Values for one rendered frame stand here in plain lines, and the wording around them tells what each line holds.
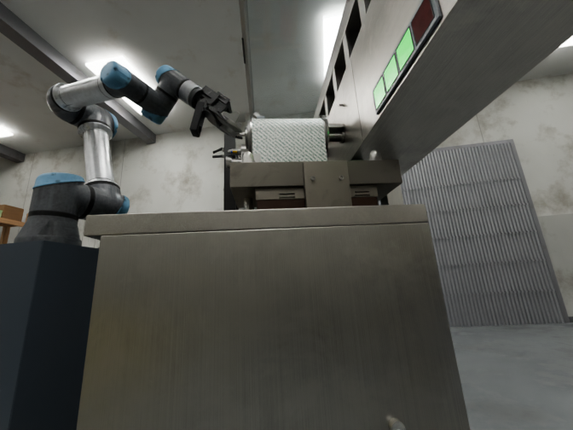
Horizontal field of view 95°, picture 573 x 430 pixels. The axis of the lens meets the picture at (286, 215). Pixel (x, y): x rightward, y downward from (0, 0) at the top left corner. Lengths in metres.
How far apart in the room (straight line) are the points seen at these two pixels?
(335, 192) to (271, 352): 0.34
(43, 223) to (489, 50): 1.13
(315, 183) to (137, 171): 6.15
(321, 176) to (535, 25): 0.43
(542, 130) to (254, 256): 6.30
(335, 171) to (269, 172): 0.15
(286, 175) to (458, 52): 0.39
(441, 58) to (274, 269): 0.50
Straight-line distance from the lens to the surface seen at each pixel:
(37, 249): 0.92
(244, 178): 0.61
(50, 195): 1.03
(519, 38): 0.68
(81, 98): 1.18
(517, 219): 5.66
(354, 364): 0.54
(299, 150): 0.87
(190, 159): 6.05
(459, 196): 5.38
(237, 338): 0.51
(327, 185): 0.59
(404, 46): 0.65
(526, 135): 6.39
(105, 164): 1.21
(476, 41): 0.63
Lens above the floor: 0.75
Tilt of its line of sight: 15 degrees up
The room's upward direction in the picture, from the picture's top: 3 degrees counter-clockwise
